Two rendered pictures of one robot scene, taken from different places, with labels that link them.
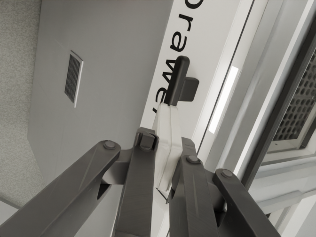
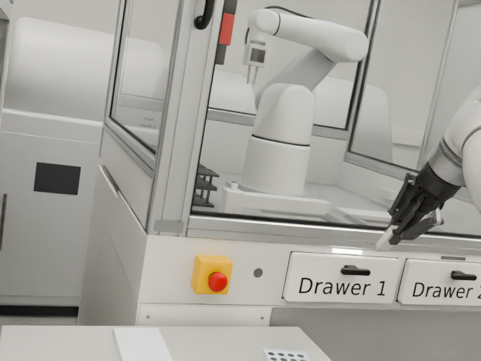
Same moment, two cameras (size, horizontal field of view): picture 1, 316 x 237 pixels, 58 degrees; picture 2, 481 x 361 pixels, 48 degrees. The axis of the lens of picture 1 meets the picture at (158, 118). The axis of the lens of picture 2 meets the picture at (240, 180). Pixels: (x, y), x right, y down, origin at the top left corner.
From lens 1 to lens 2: 101 cm
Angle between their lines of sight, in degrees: 38
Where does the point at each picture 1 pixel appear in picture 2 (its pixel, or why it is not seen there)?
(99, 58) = not seen: outside the picture
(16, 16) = not seen: outside the picture
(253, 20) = (313, 248)
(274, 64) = (330, 231)
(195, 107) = (356, 262)
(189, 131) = (367, 261)
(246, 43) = (322, 248)
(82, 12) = not seen: outside the picture
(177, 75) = (351, 270)
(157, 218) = (416, 266)
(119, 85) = (353, 345)
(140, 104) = (360, 314)
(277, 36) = (320, 234)
